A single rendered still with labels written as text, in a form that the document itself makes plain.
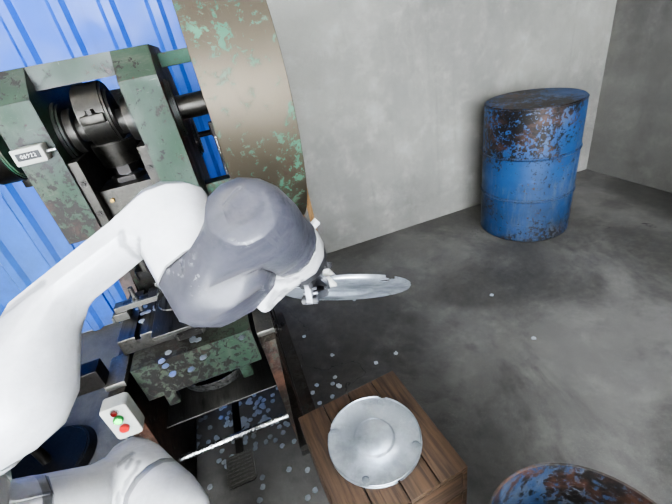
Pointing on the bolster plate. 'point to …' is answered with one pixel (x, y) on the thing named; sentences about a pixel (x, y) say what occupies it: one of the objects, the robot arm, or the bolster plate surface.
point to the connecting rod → (103, 128)
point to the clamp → (132, 305)
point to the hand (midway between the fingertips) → (325, 278)
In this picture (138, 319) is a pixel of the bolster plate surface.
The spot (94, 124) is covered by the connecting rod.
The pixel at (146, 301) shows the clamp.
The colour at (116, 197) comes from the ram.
